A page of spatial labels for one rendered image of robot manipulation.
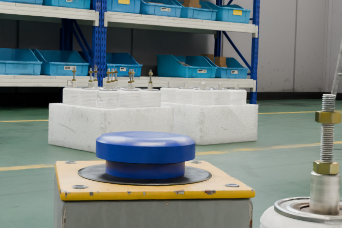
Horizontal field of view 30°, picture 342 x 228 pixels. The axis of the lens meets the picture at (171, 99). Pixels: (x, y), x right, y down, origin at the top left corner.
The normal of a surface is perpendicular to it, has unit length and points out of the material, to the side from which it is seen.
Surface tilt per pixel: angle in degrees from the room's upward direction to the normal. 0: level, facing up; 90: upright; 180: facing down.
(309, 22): 90
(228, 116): 90
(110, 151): 90
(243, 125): 90
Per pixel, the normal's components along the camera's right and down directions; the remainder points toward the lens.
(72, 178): 0.03, -1.00
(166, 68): -0.80, 0.06
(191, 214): 0.21, 0.06
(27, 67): 0.62, 0.15
